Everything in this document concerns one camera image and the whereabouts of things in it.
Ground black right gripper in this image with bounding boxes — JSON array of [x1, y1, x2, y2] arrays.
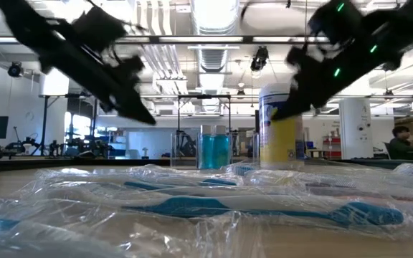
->
[[271, 39, 404, 121]]

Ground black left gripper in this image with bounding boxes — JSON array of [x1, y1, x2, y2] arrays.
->
[[37, 39, 156, 125]]

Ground white disinfecting wipes canister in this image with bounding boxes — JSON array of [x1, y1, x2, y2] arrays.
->
[[259, 83, 305, 170]]

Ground white ceiling pipes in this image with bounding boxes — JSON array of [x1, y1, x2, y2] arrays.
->
[[134, 0, 189, 96]]

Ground red shelf rack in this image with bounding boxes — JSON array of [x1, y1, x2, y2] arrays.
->
[[323, 135, 342, 158]]

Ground white round column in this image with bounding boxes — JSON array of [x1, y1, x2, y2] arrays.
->
[[338, 98, 374, 160]]

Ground black overhead light bar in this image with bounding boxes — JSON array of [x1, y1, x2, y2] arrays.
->
[[0, 34, 413, 45]]

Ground seated person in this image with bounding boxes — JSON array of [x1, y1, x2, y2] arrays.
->
[[388, 125, 413, 161]]

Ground black ceiling spotlight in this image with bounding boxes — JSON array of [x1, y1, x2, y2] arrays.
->
[[7, 61, 24, 78]]

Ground black hanging camera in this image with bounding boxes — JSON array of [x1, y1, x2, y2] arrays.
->
[[250, 45, 270, 72]]

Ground thin hanging cable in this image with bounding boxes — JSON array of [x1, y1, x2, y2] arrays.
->
[[301, 0, 308, 37]]

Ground black aluminium table frame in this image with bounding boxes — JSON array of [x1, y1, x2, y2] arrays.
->
[[0, 156, 413, 173]]

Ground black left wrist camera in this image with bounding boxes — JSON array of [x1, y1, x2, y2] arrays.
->
[[72, 5, 127, 53]]

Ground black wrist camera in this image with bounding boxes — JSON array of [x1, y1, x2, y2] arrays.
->
[[72, 5, 127, 53], [308, 0, 365, 46]]

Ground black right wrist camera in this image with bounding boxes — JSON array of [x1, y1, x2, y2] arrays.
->
[[308, 0, 365, 46]]

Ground silver ventilation duct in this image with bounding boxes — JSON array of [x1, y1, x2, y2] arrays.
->
[[191, 0, 240, 114]]

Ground black background rig frame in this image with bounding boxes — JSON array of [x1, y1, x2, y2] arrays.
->
[[41, 93, 232, 158]]

